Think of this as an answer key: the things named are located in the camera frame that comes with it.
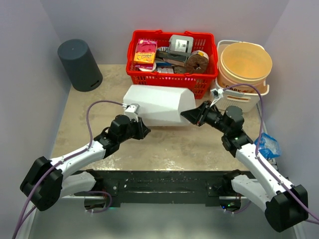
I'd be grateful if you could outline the white octagonal bin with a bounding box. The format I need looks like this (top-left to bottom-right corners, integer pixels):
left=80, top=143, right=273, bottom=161
left=123, top=85, right=196, bottom=127

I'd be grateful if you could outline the orange translucent bucket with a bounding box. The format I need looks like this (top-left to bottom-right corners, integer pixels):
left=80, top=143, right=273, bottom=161
left=217, top=41, right=273, bottom=94

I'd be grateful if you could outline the dark blue bucket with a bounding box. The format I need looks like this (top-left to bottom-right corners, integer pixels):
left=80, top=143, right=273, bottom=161
left=57, top=39, right=103, bottom=92

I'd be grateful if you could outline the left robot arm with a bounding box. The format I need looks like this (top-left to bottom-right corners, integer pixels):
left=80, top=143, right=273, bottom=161
left=20, top=115, right=151, bottom=211

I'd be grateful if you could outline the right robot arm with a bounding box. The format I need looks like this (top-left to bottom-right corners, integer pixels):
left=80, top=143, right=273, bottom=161
left=181, top=101, right=309, bottom=232

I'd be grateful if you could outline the white perforated storage basket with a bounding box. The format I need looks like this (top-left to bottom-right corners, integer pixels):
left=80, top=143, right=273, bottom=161
left=212, top=40, right=270, bottom=113

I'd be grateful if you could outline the red plastic shopping basket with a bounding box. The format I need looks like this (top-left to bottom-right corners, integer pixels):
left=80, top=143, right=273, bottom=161
left=126, top=30, right=218, bottom=99

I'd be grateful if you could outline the dark flat box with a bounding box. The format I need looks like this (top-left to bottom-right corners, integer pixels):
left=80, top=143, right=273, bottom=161
left=155, top=51, right=187, bottom=67

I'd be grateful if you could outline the blue plastic bag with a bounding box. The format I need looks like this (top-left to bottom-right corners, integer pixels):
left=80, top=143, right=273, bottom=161
left=254, top=132, right=282, bottom=161

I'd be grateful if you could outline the grey white device box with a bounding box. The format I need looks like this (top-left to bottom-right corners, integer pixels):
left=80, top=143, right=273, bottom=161
left=169, top=34, right=194, bottom=56

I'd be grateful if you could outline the pink yellow snack box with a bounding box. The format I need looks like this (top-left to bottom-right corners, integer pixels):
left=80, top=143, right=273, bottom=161
left=133, top=39, right=158, bottom=65

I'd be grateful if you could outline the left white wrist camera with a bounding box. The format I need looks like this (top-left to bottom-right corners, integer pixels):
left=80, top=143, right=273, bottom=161
left=124, top=104, right=140, bottom=122

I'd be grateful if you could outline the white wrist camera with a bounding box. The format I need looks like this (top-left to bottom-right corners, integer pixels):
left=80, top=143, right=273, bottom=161
left=210, top=88, right=224, bottom=107
left=124, top=104, right=140, bottom=122

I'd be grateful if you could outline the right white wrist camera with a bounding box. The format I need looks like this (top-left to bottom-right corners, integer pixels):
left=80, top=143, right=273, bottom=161
left=210, top=88, right=224, bottom=107

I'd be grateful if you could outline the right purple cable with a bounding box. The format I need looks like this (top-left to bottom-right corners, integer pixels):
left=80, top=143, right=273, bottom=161
left=220, top=84, right=319, bottom=224

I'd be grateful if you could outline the purple cable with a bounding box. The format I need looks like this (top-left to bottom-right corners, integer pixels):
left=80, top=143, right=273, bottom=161
left=11, top=100, right=130, bottom=239
left=220, top=84, right=319, bottom=224

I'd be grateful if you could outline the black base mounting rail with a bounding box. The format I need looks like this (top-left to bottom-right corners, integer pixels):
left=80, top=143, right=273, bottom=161
left=63, top=170, right=275, bottom=209

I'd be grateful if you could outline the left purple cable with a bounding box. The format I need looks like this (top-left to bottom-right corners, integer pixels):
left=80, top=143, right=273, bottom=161
left=11, top=100, right=130, bottom=239

